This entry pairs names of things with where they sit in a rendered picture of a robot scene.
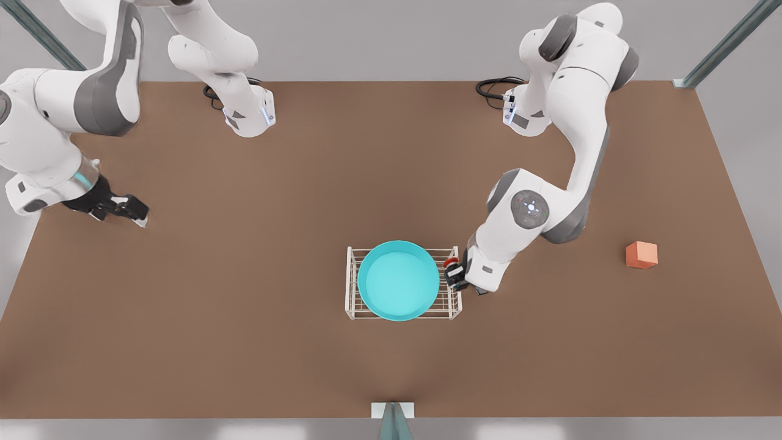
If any turquoise plate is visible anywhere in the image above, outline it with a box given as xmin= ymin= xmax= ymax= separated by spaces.
xmin=357 ymin=240 xmax=440 ymax=322

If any orange cube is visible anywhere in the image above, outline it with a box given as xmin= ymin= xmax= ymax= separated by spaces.
xmin=626 ymin=241 xmax=659 ymax=270

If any white wire shelf rack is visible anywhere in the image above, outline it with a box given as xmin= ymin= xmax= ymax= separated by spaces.
xmin=345 ymin=246 xmax=463 ymax=321

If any black cable loop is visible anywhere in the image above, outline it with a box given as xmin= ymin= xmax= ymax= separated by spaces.
xmin=475 ymin=76 xmax=527 ymax=111
xmin=202 ymin=77 xmax=263 ymax=112

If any silver frame post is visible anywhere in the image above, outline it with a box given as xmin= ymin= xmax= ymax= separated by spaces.
xmin=673 ymin=0 xmax=782 ymax=90
xmin=0 ymin=0 xmax=87 ymax=72
xmin=371 ymin=401 xmax=415 ymax=440

